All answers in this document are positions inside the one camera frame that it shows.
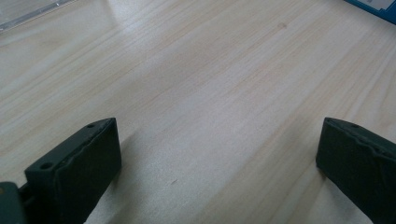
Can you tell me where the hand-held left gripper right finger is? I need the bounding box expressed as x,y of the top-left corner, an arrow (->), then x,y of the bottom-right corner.
316,117 -> 396,224

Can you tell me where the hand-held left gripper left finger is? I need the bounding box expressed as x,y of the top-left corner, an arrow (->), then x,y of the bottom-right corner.
23,117 -> 122,224

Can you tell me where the blue book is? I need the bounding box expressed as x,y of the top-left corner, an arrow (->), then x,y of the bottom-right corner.
344,0 -> 396,25

